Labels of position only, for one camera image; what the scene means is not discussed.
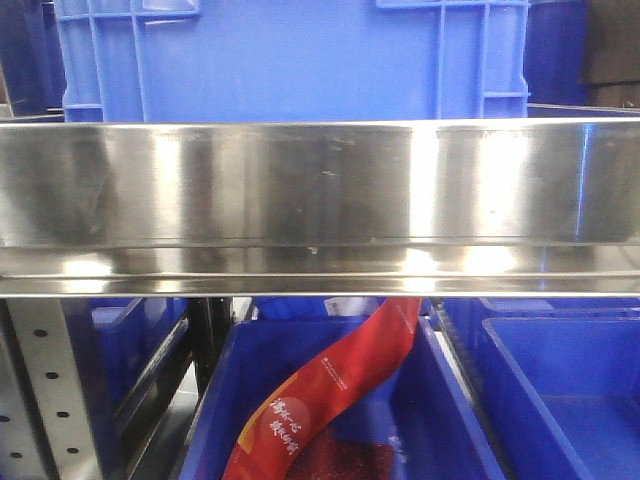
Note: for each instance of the dark blue bin centre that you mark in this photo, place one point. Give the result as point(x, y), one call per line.
point(416, 425)

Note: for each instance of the dark blue bin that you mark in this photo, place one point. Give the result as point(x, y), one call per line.
point(416, 425)
point(557, 379)

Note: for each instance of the dark blue bin right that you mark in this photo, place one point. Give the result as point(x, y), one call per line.
point(557, 379)

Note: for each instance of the red printed snack bag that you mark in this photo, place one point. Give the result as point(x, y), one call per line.
point(279, 430)

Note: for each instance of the large light blue crate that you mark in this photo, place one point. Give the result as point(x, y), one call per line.
point(213, 61)

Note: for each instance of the perforated metal shelf upright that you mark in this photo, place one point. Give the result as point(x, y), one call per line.
point(55, 412)

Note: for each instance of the stainless steel shelf rail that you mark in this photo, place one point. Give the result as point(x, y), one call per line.
point(515, 207)

